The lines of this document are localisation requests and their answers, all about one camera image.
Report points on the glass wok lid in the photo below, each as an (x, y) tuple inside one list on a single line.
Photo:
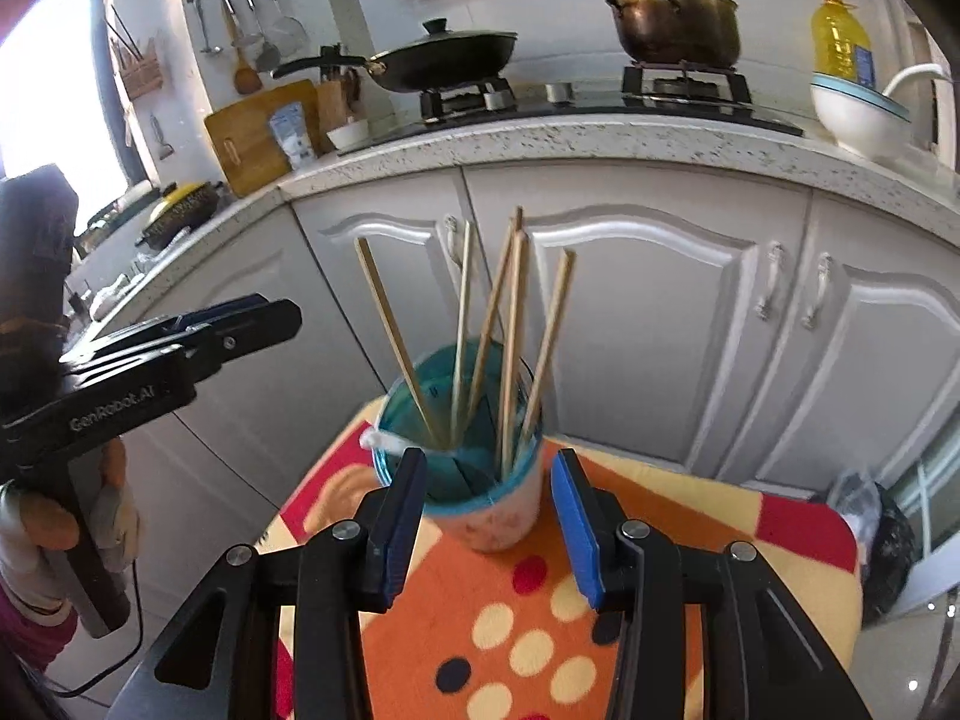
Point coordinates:
[(450, 40)]

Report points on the metal ladle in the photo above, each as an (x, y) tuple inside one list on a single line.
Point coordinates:
[(212, 49)]

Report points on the metal mesh strainer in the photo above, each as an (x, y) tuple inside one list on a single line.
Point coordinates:
[(289, 34)]

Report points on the metal stove knob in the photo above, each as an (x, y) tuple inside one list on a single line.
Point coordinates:
[(495, 100), (559, 92)]

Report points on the wooden cutting board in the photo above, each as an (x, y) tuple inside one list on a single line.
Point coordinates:
[(247, 142)]

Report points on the person's left hand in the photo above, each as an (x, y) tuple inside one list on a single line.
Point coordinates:
[(41, 525)]

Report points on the brown stock pot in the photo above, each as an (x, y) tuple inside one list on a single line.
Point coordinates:
[(675, 30)]

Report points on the white framed glass door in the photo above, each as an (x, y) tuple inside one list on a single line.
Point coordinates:
[(924, 510)]

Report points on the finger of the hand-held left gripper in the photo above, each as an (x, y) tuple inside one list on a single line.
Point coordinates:
[(255, 322), (217, 307)]

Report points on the clear plastic bag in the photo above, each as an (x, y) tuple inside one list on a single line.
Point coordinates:
[(855, 499)]

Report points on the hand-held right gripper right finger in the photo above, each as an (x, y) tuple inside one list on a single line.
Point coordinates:
[(581, 540)]

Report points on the white ladle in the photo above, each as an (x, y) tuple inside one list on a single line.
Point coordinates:
[(911, 73)]

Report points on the wooden knife block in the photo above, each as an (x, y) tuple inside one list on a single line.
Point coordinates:
[(334, 105)]

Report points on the wooden spoon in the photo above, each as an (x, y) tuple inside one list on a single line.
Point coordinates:
[(246, 79)]

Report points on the metal slotted spatula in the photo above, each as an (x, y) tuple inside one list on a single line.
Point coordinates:
[(268, 56)]

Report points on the black glass gas stove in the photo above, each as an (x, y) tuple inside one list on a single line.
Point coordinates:
[(585, 116)]

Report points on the yellow oil bottle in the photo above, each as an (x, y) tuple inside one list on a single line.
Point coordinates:
[(836, 37)]

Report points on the wicker chopstick holder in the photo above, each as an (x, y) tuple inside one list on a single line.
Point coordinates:
[(142, 75)]

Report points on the white bowl blue rim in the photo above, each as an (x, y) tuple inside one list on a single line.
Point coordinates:
[(855, 124)]

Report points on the white floral cup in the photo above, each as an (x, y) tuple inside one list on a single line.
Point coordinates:
[(495, 517)]

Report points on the small hanging metal tool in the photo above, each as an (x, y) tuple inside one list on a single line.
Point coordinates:
[(160, 135)]

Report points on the black trash bag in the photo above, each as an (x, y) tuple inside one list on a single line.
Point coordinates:
[(892, 555)]

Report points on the blue white packet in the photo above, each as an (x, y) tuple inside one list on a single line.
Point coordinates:
[(292, 139)]

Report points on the person's left forearm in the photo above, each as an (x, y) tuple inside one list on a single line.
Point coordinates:
[(30, 634)]

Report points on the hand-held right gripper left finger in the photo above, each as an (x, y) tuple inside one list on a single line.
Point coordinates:
[(401, 532)]

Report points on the colourful printed blanket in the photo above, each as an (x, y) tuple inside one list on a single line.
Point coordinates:
[(480, 592)]

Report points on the white cabinet door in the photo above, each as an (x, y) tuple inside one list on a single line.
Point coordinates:
[(885, 360), (660, 352), (420, 292), (247, 427)]

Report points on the black wok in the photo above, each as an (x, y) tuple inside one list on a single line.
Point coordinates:
[(442, 64)]

